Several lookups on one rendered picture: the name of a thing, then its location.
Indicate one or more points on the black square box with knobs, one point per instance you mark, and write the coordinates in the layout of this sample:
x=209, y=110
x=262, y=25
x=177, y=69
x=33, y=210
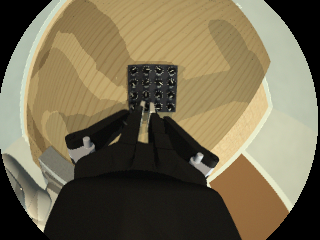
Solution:
x=162, y=96

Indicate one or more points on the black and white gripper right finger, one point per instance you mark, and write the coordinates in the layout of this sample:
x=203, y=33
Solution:
x=163, y=130

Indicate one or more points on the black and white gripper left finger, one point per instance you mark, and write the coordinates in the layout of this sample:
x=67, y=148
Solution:
x=102, y=133

